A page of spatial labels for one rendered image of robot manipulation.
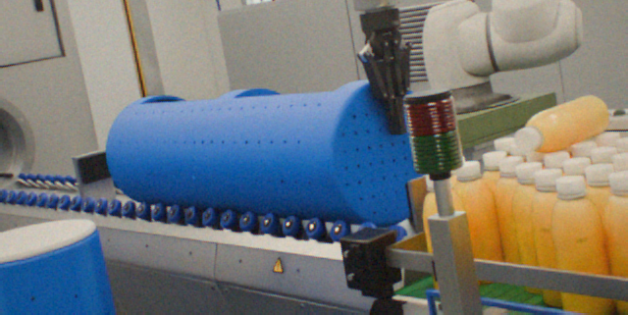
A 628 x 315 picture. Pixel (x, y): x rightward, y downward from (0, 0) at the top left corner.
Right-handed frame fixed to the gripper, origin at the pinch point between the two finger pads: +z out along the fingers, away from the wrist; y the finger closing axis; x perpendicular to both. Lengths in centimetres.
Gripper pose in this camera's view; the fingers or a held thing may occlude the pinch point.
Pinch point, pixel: (395, 116)
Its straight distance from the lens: 180.7
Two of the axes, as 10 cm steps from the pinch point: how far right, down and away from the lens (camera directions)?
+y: 7.5, -2.2, 6.3
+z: 1.7, 9.8, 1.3
